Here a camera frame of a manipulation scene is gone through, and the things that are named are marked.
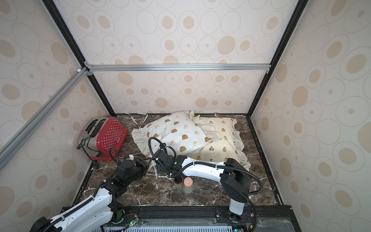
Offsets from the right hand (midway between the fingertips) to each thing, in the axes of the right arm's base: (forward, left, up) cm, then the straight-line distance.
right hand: (165, 161), depth 83 cm
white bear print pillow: (+18, -7, +6) cm, 20 cm away
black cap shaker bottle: (-12, -9, -2) cm, 15 cm away
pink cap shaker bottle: (-13, -14, -1) cm, 19 cm away
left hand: (-1, +5, +3) cm, 5 cm away
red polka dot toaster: (+9, +38, +8) cm, 40 cm away
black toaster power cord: (-2, +44, -5) cm, 44 cm away
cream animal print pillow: (+12, -39, 0) cm, 40 cm away
